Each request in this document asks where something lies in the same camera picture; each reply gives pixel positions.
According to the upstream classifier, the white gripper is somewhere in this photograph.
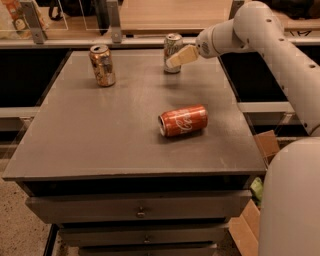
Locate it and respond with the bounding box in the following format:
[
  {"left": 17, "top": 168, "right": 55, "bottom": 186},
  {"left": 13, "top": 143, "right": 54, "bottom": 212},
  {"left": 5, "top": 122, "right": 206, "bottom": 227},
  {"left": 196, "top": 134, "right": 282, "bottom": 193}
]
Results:
[{"left": 165, "top": 20, "right": 244, "bottom": 68}]

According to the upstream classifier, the white green 7up can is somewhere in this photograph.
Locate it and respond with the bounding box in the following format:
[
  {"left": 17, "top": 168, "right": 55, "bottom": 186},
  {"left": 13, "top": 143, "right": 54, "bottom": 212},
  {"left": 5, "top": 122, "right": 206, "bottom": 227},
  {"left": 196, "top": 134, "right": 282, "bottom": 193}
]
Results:
[{"left": 164, "top": 33, "right": 183, "bottom": 74}]

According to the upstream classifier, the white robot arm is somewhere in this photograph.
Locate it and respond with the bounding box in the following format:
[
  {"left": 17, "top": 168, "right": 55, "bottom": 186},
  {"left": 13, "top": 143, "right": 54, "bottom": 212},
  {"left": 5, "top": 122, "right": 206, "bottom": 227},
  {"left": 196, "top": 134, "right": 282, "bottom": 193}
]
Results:
[{"left": 166, "top": 1, "right": 320, "bottom": 256}]

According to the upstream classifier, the red Coca-Cola can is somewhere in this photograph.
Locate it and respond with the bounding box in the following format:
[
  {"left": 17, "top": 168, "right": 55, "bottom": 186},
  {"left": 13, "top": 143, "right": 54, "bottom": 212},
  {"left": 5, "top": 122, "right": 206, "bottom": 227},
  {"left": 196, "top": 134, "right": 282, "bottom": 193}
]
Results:
[{"left": 158, "top": 104, "right": 208, "bottom": 137}]

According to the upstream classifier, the gold brown soda can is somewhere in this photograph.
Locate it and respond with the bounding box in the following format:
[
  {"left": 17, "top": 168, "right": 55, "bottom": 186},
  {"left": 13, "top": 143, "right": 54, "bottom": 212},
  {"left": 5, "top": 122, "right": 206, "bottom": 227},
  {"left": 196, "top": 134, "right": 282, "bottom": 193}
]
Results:
[{"left": 89, "top": 45, "right": 116, "bottom": 87}]

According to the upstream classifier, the wooden desk top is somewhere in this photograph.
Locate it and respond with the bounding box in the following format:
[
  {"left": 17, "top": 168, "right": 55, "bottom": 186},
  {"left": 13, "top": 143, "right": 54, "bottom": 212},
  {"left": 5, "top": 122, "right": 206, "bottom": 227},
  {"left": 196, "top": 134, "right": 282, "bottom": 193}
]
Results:
[{"left": 120, "top": 0, "right": 233, "bottom": 35}]

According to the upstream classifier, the black bag on desk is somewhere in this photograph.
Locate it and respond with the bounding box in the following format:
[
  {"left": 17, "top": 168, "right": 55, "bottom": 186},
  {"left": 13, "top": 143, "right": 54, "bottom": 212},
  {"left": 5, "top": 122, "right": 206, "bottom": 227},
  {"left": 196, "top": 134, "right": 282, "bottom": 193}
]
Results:
[{"left": 261, "top": 0, "right": 320, "bottom": 19}]

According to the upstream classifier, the grey drawer cabinet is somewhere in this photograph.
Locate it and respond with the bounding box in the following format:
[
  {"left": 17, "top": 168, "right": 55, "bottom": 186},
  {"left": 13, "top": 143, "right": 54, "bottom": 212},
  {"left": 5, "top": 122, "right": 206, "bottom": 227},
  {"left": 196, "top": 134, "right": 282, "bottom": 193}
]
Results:
[{"left": 2, "top": 48, "right": 269, "bottom": 256}]

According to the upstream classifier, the green snack bag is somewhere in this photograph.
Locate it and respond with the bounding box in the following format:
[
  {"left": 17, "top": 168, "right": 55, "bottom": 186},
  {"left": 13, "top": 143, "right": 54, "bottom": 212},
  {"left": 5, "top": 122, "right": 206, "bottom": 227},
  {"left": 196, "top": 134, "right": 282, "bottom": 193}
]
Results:
[{"left": 250, "top": 177, "right": 263, "bottom": 205}]

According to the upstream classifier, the top grey drawer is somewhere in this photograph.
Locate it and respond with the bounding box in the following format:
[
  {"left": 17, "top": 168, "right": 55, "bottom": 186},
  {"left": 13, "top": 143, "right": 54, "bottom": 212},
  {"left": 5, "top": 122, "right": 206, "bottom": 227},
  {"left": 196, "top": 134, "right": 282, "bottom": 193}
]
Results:
[{"left": 26, "top": 190, "right": 251, "bottom": 224}]

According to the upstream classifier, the grey drawer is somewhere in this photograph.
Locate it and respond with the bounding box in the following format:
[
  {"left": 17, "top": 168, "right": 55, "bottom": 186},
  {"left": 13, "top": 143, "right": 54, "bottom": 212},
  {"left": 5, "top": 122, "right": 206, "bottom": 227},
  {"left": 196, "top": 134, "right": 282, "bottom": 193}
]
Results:
[
  {"left": 60, "top": 223, "right": 228, "bottom": 247},
  {"left": 79, "top": 244, "right": 216, "bottom": 256},
  {"left": 26, "top": 190, "right": 251, "bottom": 224}
]

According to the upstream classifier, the orange printed package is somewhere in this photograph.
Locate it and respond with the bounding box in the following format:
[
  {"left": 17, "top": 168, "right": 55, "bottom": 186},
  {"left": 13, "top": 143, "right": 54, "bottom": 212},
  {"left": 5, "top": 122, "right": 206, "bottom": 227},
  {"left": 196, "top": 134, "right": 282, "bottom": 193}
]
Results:
[{"left": 0, "top": 0, "right": 48, "bottom": 38}]

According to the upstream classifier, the open cardboard box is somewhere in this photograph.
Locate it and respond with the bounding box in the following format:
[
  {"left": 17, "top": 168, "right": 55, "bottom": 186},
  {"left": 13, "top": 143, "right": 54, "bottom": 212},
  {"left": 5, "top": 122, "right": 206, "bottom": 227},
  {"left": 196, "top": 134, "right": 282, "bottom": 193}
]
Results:
[{"left": 229, "top": 130, "right": 280, "bottom": 256}]

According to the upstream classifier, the bottom grey drawer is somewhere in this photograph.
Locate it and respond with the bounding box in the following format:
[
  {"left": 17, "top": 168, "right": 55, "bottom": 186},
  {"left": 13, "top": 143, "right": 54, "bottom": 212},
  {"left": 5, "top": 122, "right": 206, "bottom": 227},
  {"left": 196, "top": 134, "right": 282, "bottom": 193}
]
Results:
[{"left": 79, "top": 244, "right": 216, "bottom": 256}]

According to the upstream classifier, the middle grey drawer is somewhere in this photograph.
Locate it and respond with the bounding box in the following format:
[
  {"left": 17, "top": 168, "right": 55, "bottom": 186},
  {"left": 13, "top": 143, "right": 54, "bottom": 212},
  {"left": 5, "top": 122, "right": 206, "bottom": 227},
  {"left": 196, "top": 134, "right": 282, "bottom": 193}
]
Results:
[{"left": 60, "top": 223, "right": 228, "bottom": 247}]

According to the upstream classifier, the right grey metal bracket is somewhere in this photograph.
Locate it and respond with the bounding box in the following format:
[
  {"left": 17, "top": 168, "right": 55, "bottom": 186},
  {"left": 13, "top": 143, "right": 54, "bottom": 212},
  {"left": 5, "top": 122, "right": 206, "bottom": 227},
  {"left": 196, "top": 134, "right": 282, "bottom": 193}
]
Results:
[{"left": 229, "top": 0, "right": 245, "bottom": 19}]

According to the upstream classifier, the grey metal bracket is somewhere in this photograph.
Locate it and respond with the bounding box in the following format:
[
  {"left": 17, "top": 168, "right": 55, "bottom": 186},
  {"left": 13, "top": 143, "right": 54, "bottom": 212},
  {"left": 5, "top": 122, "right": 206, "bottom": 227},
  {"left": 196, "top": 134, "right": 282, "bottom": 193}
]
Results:
[
  {"left": 106, "top": 0, "right": 122, "bottom": 43},
  {"left": 229, "top": 0, "right": 245, "bottom": 19},
  {"left": 20, "top": 0, "right": 47, "bottom": 44}
]

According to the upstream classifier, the middle grey metal bracket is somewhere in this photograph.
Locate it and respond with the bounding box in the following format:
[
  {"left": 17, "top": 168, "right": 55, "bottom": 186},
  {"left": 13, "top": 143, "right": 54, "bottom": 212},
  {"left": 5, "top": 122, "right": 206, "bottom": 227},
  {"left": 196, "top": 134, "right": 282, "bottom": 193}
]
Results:
[{"left": 106, "top": 0, "right": 122, "bottom": 43}]

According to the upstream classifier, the left grey metal bracket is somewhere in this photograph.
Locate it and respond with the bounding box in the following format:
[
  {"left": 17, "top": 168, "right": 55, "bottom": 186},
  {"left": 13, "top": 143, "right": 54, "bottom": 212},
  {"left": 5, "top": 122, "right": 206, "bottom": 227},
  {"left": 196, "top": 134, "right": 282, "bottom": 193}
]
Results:
[{"left": 20, "top": 0, "right": 47, "bottom": 44}]

